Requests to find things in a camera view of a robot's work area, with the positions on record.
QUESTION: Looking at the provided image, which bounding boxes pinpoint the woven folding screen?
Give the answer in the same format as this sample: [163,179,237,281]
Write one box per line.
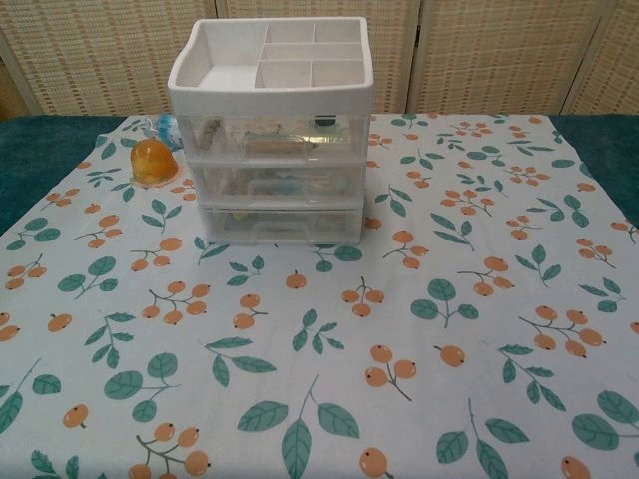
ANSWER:
[0,0,639,122]

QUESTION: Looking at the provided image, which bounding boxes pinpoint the clear plastic water bottle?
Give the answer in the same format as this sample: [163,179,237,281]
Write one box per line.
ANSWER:
[143,113,177,150]

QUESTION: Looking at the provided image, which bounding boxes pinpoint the fruit and leaf print tablecloth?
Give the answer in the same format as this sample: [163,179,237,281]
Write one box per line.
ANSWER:
[0,113,639,479]

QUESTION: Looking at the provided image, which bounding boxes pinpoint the white drawer organizer box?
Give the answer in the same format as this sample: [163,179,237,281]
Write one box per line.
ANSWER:
[168,17,375,246]

